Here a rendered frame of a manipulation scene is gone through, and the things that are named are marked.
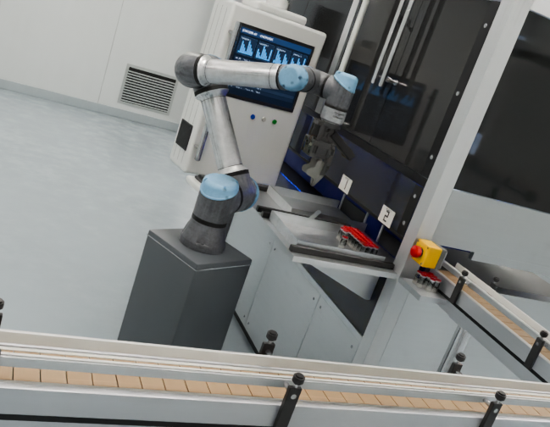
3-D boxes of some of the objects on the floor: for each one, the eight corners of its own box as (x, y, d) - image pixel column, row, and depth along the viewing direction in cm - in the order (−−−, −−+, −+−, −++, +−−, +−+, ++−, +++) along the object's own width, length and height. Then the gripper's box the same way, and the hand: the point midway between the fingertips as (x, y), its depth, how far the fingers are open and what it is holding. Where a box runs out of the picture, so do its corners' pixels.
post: (320, 472, 246) (558, -94, 189) (327, 484, 241) (574, -95, 183) (306, 472, 243) (543, -103, 186) (312, 484, 238) (558, -103, 181)
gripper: (311, 114, 199) (289, 177, 205) (322, 121, 191) (299, 186, 197) (334, 121, 203) (312, 182, 209) (347, 128, 195) (323, 191, 201)
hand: (314, 182), depth 204 cm, fingers closed
